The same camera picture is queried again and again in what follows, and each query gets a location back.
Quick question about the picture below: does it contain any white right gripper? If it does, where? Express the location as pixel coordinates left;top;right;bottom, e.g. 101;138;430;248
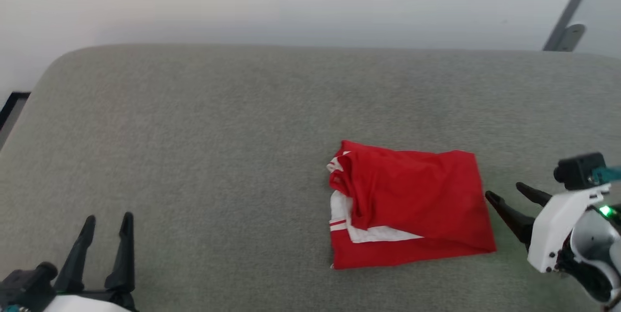
485;182;611;274

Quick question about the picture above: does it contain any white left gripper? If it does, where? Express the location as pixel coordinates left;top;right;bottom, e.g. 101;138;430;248
41;212;139;312

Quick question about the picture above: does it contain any red and white jersey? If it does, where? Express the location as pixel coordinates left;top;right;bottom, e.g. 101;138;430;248
326;140;497;270

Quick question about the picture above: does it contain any black floor trim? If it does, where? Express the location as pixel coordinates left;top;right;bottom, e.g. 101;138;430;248
0;91;31;131

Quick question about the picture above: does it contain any round grey post foot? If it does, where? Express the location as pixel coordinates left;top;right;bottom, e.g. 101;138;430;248
558;24;587;52

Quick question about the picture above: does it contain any grey metal post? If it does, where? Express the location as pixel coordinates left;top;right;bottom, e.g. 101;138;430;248
542;0;605;52

